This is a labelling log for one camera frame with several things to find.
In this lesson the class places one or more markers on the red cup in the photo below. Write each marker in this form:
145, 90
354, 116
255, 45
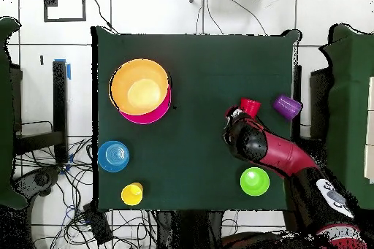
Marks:
251, 106

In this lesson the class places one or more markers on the large orange bowl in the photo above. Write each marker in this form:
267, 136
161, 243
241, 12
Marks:
122, 79

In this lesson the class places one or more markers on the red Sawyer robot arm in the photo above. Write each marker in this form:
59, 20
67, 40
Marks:
280, 152

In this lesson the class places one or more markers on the large pink bowl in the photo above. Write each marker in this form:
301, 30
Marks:
157, 114

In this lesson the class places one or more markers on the dark green tablecloth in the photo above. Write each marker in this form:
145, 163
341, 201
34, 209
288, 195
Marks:
190, 53
350, 100
5, 114

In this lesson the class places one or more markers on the yellow cup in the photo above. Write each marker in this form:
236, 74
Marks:
130, 196
138, 186

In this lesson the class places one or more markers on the small blue bowl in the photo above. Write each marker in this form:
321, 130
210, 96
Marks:
109, 155

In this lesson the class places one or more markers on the small green bowl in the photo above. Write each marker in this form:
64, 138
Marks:
254, 181

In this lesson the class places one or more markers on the purple cup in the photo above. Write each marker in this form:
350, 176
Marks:
287, 107

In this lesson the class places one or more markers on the black metal stand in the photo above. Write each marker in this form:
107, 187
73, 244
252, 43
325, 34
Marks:
60, 108

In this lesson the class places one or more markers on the blue tape strip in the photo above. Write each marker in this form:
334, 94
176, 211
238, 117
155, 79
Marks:
68, 72

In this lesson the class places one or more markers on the black box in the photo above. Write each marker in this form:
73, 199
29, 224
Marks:
320, 106
17, 100

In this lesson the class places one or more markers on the black power brick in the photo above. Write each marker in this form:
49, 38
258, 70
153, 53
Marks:
98, 225

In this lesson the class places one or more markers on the dark grey chair base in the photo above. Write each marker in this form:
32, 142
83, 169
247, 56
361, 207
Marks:
41, 179

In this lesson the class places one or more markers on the black floor tape square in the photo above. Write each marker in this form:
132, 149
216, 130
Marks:
64, 20

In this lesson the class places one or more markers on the white box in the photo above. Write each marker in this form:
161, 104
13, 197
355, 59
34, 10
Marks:
370, 129

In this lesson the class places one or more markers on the black upright post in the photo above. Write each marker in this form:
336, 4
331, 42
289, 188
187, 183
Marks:
296, 132

